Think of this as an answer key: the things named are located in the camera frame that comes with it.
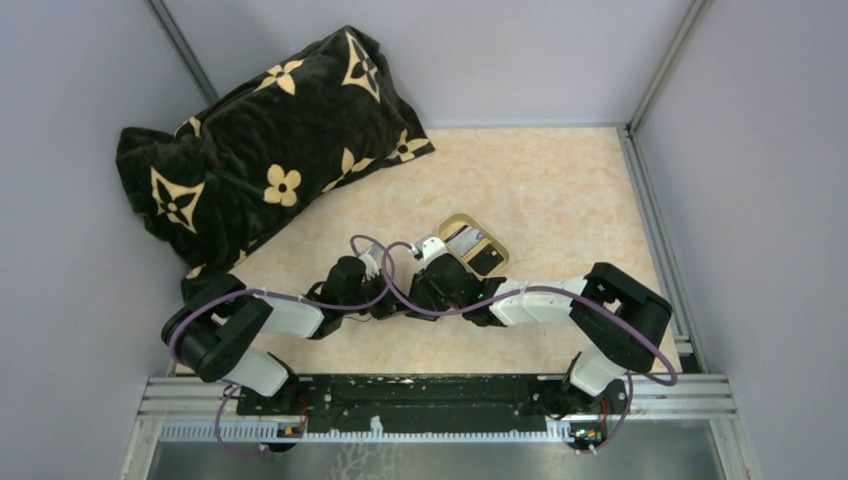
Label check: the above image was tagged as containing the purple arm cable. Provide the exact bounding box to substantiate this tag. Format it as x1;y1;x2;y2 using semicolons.
380;241;680;455
165;234;399;460

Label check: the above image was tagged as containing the black floral pillow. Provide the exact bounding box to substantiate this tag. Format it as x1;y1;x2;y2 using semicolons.
115;25;434;298

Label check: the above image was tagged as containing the beige oval card holder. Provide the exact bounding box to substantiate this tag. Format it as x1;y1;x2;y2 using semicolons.
436;212;510;279

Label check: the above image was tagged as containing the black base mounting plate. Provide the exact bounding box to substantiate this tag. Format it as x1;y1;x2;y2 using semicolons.
236;374;628;434

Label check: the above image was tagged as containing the aluminium frame rail front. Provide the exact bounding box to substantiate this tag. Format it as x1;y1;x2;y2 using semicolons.
138;374;737;444

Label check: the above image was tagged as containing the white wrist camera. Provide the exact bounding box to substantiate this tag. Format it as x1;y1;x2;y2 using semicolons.
357;245;384;279
413;235;448;267

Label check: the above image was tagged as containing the aluminium right side rail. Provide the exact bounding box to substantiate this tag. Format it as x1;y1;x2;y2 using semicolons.
616;125;705;374

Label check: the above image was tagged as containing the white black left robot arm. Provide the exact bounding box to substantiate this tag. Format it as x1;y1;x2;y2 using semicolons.
161;255;399;397

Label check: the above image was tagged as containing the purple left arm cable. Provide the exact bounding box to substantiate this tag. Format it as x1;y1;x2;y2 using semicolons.
165;234;399;460

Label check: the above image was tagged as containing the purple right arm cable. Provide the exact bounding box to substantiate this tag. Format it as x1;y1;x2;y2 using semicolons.
380;241;680;455

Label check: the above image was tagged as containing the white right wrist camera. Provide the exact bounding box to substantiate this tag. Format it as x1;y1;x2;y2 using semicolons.
413;235;448;267

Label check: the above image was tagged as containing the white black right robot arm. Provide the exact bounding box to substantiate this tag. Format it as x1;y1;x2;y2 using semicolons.
399;255;673;410

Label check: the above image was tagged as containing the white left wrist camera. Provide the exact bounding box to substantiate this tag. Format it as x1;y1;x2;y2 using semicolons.
357;245;384;279

